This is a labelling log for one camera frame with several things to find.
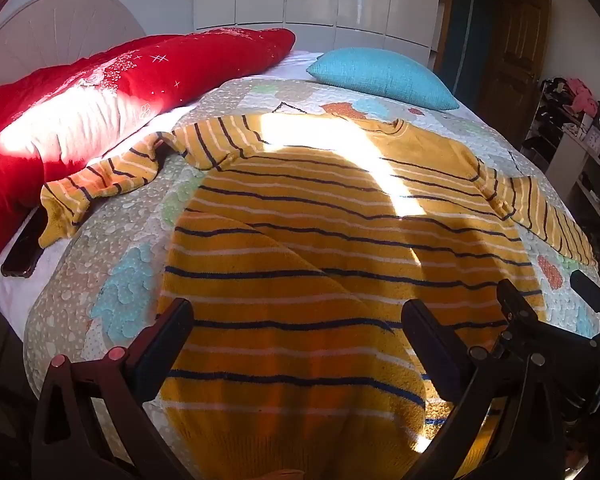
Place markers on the printed quilted blanket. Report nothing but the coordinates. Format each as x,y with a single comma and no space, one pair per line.
125,240

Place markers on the pink cloth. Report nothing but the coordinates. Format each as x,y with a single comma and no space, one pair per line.
580,95

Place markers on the black smartphone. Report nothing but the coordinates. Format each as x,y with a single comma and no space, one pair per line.
22,247

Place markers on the cluttered white shelf unit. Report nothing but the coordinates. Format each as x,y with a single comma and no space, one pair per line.
570,160

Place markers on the turquoise knitted pillow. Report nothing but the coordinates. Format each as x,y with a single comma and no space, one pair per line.
380,75

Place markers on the red printed pillow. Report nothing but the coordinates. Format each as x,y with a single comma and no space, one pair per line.
80,110

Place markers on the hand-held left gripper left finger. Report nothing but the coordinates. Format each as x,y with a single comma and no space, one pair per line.
166,340

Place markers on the small white clock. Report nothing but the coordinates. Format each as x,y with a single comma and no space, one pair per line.
594,138

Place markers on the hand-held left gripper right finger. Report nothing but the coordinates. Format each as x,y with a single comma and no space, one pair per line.
422,342

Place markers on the yellow striped sweater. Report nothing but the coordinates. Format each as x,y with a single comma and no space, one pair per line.
300,270

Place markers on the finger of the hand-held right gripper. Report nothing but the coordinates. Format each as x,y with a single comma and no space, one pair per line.
517,307
587,290

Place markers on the brown wooden door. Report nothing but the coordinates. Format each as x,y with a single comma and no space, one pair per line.
515,60

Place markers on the pale round headboard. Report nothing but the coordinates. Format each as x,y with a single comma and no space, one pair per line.
55,30

